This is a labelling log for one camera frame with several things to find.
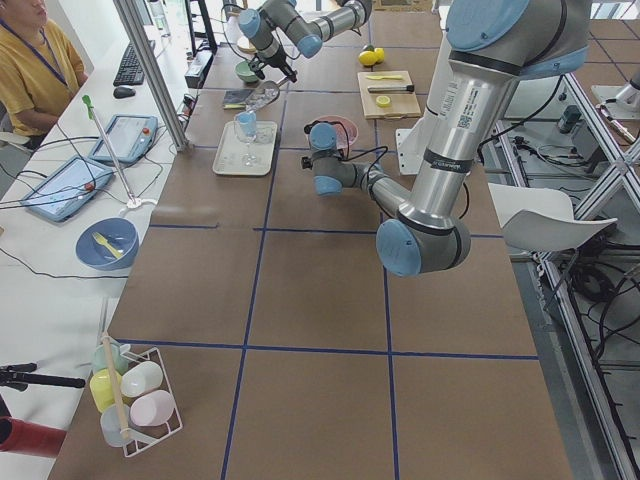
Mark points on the teach pendant tablet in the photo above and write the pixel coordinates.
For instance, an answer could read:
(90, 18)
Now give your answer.
(131, 136)
(63, 193)

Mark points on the white wire cup rack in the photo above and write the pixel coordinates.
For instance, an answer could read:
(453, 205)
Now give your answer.
(134, 397)

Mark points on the clear wine glass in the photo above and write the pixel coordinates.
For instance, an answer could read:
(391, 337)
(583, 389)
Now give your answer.
(246, 142)

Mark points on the black keyboard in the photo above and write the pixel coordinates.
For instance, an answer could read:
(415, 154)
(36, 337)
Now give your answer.
(130, 71)

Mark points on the wooden stand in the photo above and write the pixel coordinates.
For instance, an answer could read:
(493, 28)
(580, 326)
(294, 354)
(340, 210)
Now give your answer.
(243, 43)

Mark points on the red cylinder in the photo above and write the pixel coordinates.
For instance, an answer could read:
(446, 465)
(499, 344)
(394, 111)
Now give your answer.
(27, 438)

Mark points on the yellow lemon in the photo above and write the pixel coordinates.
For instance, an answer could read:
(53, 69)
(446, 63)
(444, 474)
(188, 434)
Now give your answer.
(379, 54)
(368, 58)

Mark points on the aluminium frame post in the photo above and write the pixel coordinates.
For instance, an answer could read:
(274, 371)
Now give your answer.
(132, 23)

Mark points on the yellow plastic knife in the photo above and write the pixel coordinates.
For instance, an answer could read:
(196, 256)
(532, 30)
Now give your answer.
(384, 77)

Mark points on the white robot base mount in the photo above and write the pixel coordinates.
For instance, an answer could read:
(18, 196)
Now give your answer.
(411, 143)

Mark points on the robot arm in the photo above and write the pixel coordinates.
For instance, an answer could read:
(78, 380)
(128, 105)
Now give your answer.
(259, 26)
(491, 46)

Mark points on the black tripod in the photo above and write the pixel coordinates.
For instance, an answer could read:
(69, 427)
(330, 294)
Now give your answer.
(20, 376)

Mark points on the pink bowl of ice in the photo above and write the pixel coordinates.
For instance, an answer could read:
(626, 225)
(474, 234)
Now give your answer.
(346, 130)

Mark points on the green bowl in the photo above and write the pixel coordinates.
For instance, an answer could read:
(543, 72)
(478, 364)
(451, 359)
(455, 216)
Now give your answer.
(245, 73)

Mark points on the blue bowl with fork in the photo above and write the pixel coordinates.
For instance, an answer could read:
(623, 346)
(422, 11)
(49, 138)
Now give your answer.
(108, 245)

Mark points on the black computer mouse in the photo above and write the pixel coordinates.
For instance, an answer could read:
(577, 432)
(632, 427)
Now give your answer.
(122, 92)

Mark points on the wooden cutting board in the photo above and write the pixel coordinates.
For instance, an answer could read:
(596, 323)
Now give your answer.
(403, 105)

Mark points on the metal ice scoop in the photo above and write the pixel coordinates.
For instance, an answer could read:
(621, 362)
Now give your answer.
(265, 94)

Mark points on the cream bear tray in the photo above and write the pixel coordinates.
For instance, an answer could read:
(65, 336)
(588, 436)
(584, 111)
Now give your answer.
(235, 158)

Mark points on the person in yellow shirt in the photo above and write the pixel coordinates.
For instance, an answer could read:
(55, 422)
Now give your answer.
(41, 70)

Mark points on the blue plastic cup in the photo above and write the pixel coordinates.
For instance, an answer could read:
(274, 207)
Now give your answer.
(245, 124)

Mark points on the lemon half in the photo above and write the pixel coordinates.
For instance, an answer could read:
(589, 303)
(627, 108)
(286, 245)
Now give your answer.
(383, 101)

